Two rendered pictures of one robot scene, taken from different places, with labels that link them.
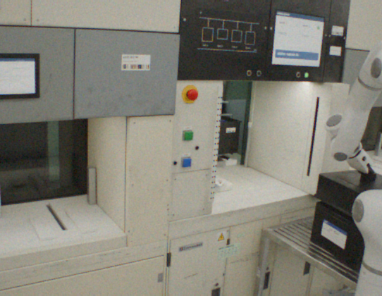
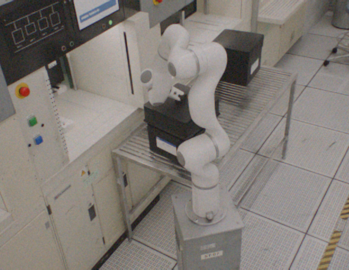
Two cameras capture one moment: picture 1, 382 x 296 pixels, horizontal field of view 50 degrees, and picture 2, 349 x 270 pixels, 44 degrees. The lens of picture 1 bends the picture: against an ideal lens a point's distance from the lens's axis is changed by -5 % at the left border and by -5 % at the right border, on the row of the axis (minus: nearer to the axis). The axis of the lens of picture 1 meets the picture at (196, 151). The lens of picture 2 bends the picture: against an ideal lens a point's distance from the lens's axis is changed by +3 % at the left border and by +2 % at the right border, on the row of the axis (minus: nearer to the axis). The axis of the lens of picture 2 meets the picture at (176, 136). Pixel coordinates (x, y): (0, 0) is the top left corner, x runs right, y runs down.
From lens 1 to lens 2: 0.70 m
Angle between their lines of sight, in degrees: 29
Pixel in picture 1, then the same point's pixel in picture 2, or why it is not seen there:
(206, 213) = (66, 163)
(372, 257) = (197, 180)
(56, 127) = not seen: outside the picture
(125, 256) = (15, 228)
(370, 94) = not seen: hidden behind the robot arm
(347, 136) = (159, 93)
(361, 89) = (162, 61)
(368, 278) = (198, 192)
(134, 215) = (12, 197)
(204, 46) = (19, 48)
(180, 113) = (20, 108)
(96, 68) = not seen: outside the picture
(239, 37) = (45, 23)
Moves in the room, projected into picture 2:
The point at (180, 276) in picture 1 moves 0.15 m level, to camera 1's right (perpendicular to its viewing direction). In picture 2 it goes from (62, 215) to (91, 205)
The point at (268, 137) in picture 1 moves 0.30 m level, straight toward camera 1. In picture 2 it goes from (89, 64) to (95, 89)
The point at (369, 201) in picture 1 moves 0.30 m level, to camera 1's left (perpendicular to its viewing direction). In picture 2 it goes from (187, 154) to (114, 178)
